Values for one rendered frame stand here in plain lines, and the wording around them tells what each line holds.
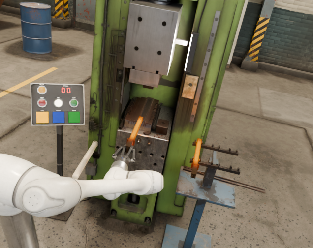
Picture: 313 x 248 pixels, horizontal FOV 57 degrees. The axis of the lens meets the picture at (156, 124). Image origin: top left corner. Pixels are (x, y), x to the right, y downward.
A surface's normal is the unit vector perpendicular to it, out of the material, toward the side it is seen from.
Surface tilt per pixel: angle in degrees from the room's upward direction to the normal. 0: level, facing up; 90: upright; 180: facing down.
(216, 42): 90
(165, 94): 90
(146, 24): 90
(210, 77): 90
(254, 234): 0
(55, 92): 60
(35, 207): 54
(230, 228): 0
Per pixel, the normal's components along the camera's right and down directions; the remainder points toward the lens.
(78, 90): 0.33, 0.01
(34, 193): -0.02, 0.00
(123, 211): -0.14, 0.46
